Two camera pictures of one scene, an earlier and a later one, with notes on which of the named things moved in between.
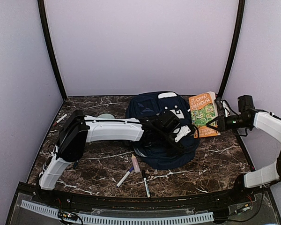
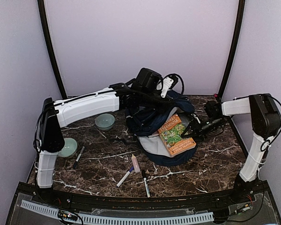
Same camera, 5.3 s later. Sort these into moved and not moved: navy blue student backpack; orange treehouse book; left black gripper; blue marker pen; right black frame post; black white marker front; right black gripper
Moved: left black gripper; orange treehouse book; navy blue student backpack; right black gripper
Not moved: blue marker pen; right black frame post; black white marker front
